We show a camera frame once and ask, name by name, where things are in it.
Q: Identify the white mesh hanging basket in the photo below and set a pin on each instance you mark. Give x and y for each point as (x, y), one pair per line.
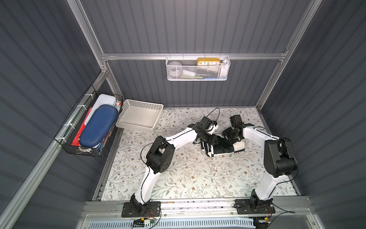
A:
(192, 72)

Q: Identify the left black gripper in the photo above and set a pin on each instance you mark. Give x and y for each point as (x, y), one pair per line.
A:
(203, 137)

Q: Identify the black white checkered pillowcase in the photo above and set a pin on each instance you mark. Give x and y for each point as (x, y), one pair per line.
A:
(223, 147)

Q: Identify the yellow clock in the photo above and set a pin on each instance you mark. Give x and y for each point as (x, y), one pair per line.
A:
(208, 61)

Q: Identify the floral patterned table mat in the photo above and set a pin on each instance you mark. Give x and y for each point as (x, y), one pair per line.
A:
(191, 174)

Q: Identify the white ventilated front panel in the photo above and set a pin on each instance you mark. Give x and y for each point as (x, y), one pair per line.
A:
(192, 223)

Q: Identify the red flat folder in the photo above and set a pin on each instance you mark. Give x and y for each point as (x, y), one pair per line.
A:
(76, 139)

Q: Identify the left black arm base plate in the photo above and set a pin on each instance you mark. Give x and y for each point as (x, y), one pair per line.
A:
(152, 208)

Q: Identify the white tape roll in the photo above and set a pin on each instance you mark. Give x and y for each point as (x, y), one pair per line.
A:
(174, 69)

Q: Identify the white flat plastic box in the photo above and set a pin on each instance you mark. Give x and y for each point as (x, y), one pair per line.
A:
(103, 99)

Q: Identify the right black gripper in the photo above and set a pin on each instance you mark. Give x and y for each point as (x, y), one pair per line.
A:
(229, 135)

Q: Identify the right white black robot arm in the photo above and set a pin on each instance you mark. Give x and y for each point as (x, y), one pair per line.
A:
(279, 162)

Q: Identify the blue oval zip case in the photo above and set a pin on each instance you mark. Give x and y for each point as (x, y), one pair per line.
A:
(98, 126)

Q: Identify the white perforated plastic basket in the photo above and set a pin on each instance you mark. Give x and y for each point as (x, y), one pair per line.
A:
(139, 116)

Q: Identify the black wire wall basket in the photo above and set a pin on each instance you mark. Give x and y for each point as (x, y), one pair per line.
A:
(72, 124)

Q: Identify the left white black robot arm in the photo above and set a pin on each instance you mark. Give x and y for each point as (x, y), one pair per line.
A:
(160, 155)

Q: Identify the small electronics board with wires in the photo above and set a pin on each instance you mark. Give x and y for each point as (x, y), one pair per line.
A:
(144, 221)

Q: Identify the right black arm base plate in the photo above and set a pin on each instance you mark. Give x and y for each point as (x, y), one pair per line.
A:
(247, 206)

